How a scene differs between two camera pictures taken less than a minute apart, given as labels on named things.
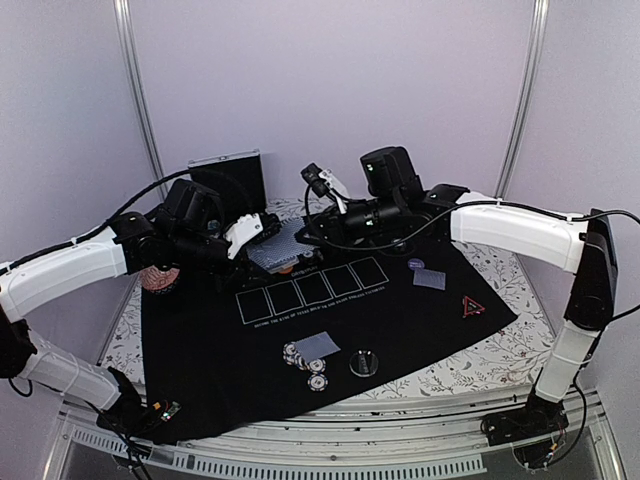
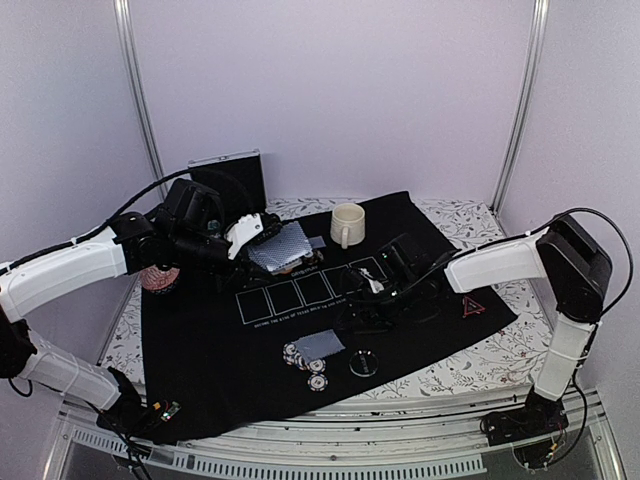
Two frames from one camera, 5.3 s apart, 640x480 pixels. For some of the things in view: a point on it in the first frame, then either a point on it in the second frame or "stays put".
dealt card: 316,346 stays put
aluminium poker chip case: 238,178 stays put
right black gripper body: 388,218 → 385,311
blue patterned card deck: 282,250 stays put
